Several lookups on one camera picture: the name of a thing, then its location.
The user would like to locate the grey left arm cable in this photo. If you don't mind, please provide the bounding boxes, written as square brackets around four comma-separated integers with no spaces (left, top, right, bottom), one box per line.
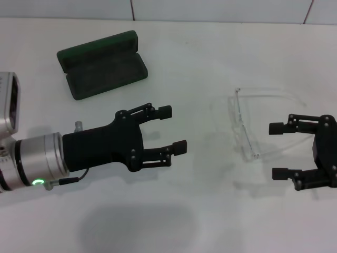
[43,168,89,190]

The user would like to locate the green glasses case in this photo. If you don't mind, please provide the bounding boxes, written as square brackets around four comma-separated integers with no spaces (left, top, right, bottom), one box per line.
[56,30,148,101]

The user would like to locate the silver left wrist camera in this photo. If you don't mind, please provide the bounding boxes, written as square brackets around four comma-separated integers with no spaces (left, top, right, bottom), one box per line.
[0,71,22,134]

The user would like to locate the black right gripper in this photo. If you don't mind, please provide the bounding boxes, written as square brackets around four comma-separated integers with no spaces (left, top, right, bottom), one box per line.
[269,113,337,191]

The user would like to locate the clear plastic glasses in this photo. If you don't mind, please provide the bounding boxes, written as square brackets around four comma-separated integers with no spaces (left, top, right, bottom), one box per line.
[209,86,309,163]

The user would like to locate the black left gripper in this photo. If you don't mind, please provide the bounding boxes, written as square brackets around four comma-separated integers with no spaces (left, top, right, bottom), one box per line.
[62,102,188,173]

